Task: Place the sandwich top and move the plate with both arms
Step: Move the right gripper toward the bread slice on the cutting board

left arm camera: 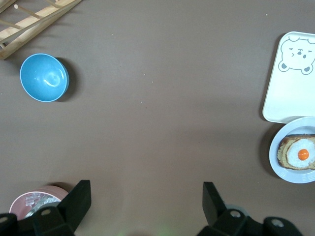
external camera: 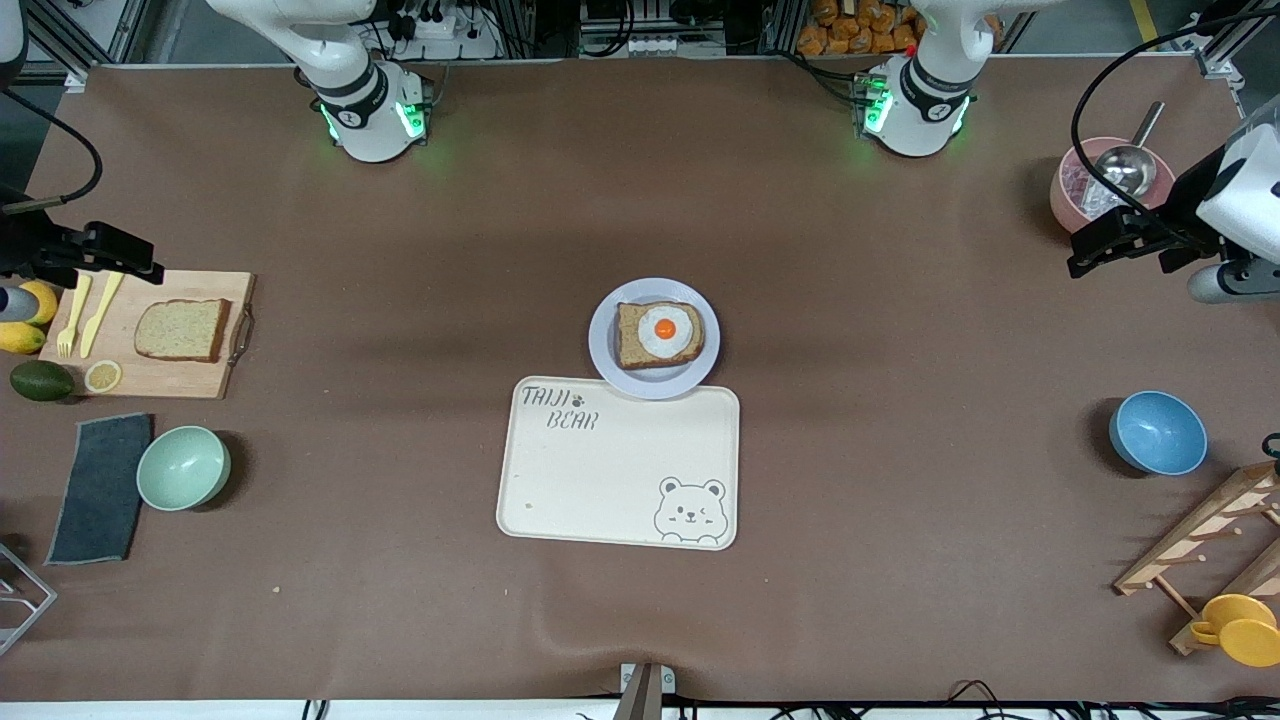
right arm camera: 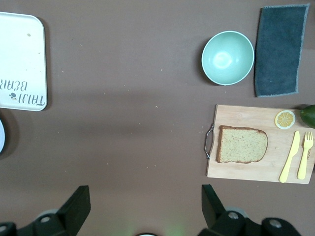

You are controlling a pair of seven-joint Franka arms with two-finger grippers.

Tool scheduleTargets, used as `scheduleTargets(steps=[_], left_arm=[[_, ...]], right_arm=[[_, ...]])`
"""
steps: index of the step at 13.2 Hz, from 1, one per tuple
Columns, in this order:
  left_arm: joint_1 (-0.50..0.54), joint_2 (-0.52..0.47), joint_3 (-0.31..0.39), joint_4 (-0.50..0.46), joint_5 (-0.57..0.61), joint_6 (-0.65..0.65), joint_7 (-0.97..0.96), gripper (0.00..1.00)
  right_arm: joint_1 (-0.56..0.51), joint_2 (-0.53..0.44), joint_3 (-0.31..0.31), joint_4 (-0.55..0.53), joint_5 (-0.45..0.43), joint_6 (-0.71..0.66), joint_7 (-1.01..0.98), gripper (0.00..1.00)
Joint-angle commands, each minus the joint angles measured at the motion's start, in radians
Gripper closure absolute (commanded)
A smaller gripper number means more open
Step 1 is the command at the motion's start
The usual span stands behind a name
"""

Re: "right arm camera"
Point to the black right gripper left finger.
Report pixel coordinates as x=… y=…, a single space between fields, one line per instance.
x=73 y=209

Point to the mint green bowl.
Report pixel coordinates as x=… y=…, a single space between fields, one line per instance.
x=227 y=57

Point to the yellow plastic knife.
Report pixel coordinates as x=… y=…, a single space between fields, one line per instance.
x=291 y=155

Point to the pale lavender round plate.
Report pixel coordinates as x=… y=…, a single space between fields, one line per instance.
x=2 y=135

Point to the cream bear print tray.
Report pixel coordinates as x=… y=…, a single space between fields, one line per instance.
x=22 y=56

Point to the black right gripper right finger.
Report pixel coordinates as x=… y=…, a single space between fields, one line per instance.
x=214 y=211

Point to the dark grey cloth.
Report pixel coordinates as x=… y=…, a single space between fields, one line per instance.
x=279 y=51

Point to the brown bread slice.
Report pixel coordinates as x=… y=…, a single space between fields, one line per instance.
x=241 y=145

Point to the green avocado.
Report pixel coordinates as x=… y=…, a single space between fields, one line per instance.
x=308 y=116

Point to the yellow plastic fork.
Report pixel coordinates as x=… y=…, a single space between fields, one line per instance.
x=305 y=157

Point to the wooden cutting board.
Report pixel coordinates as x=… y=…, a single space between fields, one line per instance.
x=246 y=169

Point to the lemon slice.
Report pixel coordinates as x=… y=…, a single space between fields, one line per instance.
x=285 y=119

